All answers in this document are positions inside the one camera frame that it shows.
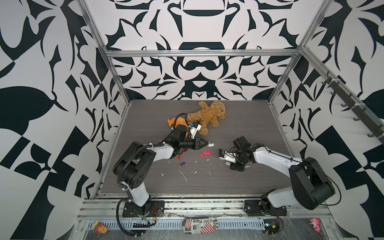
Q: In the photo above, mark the aluminium frame post left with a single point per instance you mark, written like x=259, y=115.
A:
x=100, y=44

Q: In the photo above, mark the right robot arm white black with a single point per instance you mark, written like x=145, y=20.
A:
x=306, y=185

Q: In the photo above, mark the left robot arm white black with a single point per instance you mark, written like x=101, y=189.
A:
x=133, y=166

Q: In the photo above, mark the brown teddy bear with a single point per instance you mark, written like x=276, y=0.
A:
x=208, y=115

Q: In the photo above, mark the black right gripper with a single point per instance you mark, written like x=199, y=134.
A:
x=235, y=167

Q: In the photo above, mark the colourful small toy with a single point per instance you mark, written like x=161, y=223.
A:
x=100, y=228

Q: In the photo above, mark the wall hook rack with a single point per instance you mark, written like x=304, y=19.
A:
x=361, y=110

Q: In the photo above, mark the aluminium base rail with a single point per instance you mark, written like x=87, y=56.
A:
x=192, y=207

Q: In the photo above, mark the orange plush fish toy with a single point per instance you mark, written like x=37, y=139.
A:
x=177, y=123

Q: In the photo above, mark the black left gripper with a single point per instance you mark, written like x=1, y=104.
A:
x=196, y=146

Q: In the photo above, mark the pink toy figure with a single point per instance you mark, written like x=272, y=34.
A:
x=315, y=224

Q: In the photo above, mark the printed label sticker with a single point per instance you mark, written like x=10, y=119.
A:
x=200, y=225

